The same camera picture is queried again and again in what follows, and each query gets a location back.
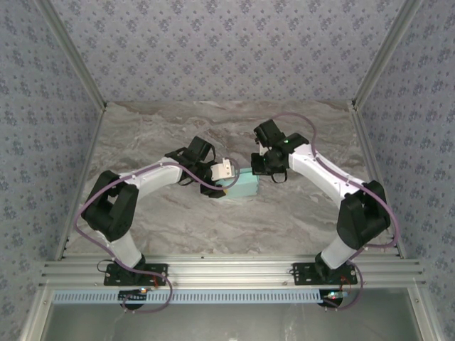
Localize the light blue paper box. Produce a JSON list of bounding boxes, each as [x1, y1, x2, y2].
[[215, 168, 259, 202]]

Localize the aluminium cross beam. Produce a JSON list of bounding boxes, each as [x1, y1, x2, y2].
[[38, 258, 426, 287]]

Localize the black controller board with LED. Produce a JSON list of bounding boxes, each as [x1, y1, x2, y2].
[[118, 288, 149, 303], [321, 289, 351, 307]]

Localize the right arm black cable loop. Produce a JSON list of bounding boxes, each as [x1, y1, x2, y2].
[[269, 166, 289, 184]]

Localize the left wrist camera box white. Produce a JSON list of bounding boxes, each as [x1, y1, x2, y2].
[[209, 157, 237, 183]]

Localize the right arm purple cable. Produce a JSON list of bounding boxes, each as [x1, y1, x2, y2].
[[272, 112, 399, 312]]

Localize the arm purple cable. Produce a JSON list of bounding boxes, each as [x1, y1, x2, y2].
[[77, 158, 240, 315], [272, 112, 399, 312]]

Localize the aluminium side rail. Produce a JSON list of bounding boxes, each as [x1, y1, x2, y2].
[[350, 102, 408, 259], [55, 104, 107, 262]]

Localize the grey slotted cable duct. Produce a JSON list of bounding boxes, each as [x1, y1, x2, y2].
[[51, 288, 324, 305]]

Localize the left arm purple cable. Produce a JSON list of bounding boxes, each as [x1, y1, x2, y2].
[[77, 158, 240, 315]]

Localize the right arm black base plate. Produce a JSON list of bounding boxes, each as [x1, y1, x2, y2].
[[291, 262, 358, 286]]

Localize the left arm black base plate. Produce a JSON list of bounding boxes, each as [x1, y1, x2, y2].
[[103, 264, 168, 287]]

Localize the aluminium frame post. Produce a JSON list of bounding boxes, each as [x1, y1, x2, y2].
[[350, 0, 424, 108], [35, 0, 108, 109]]

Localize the aluminium frame leg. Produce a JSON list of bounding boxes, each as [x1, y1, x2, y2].
[[405, 286, 439, 341], [19, 286, 54, 341]]

